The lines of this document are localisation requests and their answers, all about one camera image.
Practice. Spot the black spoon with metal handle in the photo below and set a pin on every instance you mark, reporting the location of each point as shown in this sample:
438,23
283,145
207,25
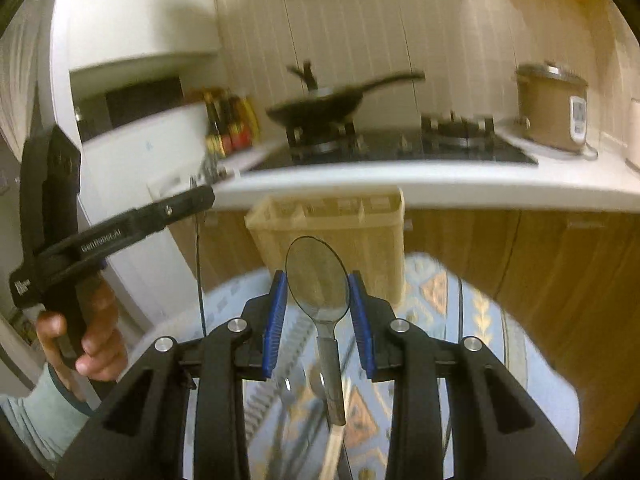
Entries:
318,283

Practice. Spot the grey metal spoon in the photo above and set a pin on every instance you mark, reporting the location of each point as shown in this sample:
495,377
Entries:
316,382

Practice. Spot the brown rice cooker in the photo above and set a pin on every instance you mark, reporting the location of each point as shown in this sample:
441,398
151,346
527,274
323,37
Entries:
552,106

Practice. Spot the black wok pan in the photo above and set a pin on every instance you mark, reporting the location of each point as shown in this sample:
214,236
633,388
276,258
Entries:
329,104

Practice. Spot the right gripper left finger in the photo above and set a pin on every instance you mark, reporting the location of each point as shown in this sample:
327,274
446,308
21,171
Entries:
243,348

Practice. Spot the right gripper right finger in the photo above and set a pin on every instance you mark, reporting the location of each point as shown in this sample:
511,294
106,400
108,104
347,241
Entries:
392,349

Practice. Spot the left hand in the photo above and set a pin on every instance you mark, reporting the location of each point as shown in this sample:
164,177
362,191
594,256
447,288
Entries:
104,355

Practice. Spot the black gas stove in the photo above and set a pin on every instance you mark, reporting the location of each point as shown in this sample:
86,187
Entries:
438,139

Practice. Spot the beige plastic utensil basket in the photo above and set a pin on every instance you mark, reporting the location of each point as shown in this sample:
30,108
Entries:
365,226

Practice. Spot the sauce bottle yellow label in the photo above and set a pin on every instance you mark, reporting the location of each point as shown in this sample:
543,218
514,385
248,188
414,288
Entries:
214,138

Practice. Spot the left forearm grey sleeve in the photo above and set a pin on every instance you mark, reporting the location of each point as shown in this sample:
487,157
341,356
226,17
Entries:
47,420

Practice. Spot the sauce bottle red label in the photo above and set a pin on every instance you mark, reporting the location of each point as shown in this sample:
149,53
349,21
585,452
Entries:
241,135

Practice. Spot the wooden chopstick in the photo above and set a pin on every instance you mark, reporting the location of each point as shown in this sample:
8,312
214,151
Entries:
332,453

